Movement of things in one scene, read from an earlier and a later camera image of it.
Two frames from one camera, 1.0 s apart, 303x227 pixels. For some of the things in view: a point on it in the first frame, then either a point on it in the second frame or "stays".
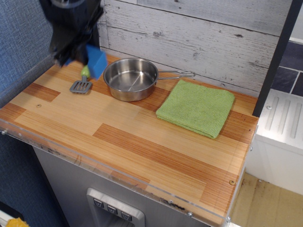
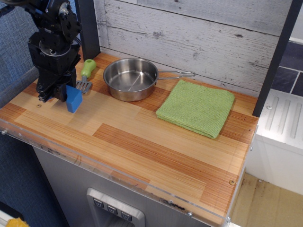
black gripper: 75,23 → 57,60
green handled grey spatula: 83,86 stays
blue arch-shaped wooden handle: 96,60 → 74,99
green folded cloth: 202,109 stays
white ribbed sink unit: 276,154 stays
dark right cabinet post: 278,55 stays
